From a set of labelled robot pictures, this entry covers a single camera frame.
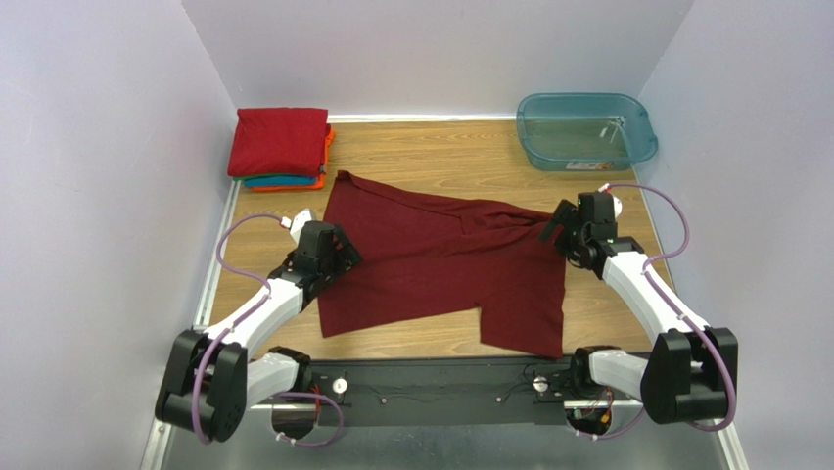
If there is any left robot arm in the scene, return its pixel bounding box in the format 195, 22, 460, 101
155, 211, 362, 444

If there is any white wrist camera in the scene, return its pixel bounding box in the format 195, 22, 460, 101
279, 209, 317, 245
598, 184, 623, 220

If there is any folded green t shirt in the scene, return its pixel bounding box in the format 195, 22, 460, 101
232, 172, 280, 181

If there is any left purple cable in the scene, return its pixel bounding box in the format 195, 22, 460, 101
190, 211, 346, 448

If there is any folded teal t shirt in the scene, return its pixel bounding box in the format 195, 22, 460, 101
242, 173, 324, 188

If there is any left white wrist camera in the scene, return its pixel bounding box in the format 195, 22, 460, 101
279, 209, 317, 245

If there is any folded red t shirt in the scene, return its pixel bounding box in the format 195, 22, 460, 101
227, 108, 329, 177

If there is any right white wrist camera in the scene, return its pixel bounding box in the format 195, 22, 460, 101
598, 184, 623, 220

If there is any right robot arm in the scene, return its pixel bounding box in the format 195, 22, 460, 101
539, 186, 739, 432

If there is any teal plastic bin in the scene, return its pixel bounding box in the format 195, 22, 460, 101
516, 92, 659, 171

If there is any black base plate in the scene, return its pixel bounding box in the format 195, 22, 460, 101
180, 350, 699, 440

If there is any maroon t shirt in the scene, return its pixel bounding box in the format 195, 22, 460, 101
317, 171, 567, 358

